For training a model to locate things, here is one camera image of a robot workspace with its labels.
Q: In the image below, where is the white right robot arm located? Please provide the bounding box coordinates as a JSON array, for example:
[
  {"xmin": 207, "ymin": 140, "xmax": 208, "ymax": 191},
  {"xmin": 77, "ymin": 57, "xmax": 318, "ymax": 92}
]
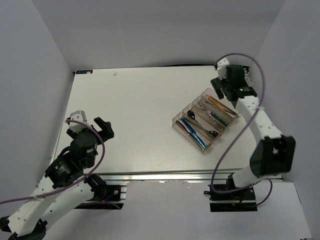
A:
[{"xmin": 211, "ymin": 62, "xmax": 296, "ymax": 200}]

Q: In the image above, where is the blue knife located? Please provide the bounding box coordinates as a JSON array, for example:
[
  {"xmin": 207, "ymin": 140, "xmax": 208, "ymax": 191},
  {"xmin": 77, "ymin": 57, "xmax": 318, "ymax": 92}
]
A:
[{"xmin": 181, "ymin": 118, "xmax": 207, "ymax": 149}]

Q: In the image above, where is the clear compartment utensil tray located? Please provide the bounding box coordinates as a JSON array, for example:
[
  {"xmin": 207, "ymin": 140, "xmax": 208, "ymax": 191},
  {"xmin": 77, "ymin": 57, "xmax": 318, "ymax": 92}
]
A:
[{"xmin": 172, "ymin": 88, "xmax": 241, "ymax": 153}]

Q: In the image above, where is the green handled silver fork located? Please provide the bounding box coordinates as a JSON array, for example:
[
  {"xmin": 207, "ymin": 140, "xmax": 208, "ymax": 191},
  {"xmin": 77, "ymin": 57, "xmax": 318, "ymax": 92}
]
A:
[{"xmin": 205, "ymin": 112, "xmax": 229, "ymax": 127}]

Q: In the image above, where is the pink handled fork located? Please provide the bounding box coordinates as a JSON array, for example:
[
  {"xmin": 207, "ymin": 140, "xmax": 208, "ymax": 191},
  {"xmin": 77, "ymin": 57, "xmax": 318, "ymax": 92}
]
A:
[{"xmin": 198, "ymin": 102, "xmax": 213, "ymax": 116}]

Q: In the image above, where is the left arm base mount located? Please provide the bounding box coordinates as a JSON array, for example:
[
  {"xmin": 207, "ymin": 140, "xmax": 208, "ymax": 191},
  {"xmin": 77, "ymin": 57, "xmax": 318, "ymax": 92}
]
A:
[{"xmin": 75, "ymin": 173, "xmax": 127, "ymax": 210}]

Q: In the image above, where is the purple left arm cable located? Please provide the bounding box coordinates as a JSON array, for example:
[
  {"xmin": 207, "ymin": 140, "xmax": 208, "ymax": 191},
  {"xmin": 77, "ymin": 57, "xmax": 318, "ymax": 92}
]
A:
[{"xmin": 0, "ymin": 119, "xmax": 106, "ymax": 205}]

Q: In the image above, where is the black knife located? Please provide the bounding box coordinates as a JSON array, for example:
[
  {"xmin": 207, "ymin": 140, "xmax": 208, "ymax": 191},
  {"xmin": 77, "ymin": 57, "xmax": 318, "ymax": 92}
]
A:
[{"xmin": 175, "ymin": 120, "xmax": 191, "ymax": 136}]

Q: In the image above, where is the aluminium table frame rail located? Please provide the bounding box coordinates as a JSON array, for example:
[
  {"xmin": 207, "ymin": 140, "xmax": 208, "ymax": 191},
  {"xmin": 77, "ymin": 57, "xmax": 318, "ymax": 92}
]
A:
[{"xmin": 241, "ymin": 66, "xmax": 286, "ymax": 181}]

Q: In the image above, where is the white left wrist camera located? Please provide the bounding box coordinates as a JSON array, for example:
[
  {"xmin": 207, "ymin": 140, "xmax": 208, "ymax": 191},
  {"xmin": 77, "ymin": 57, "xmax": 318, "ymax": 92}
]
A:
[{"xmin": 65, "ymin": 110, "xmax": 88, "ymax": 133}]

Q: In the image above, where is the dark blue chopstick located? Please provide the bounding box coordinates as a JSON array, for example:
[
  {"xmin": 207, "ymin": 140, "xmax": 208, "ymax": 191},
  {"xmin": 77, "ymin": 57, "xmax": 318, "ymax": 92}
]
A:
[{"xmin": 205, "ymin": 97, "xmax": 237, "ymax": 116}]

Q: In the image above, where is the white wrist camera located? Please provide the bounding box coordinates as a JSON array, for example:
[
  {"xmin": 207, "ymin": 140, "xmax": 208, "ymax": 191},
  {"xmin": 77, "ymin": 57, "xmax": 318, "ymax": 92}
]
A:
[
  {"xmin": 215, "ymin": 57, "xmax": 230, "ymax": 79},
  {"xmin": 65, "ymin": 110, "xmax": 88, "ymax": 133}
]

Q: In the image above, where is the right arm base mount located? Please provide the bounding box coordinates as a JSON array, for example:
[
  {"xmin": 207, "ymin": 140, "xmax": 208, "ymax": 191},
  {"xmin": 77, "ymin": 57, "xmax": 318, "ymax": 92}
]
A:
[{"xmin": 203, "ymin": 185, "xmax": 258, "ymax": 213}]

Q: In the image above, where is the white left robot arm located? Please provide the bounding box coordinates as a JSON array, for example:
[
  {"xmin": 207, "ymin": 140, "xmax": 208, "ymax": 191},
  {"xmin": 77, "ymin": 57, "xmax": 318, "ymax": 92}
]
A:
[{"xmin": 0, "ymin": 117, "xmax": 114, "ymax": 240}]

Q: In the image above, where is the left corner marker sticker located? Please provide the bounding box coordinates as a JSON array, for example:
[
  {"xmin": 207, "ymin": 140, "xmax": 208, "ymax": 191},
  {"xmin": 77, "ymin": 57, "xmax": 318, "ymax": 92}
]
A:
[{"xmin": 75, "ymin": 69, "xmax": 93, "ymax": 75}]

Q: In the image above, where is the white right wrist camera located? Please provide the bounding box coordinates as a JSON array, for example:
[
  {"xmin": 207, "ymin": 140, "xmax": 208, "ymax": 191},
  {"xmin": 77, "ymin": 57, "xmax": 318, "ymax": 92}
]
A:
[{"xmin": 215, "ymin": 57, "xmax": 230, "ymax": 79}]

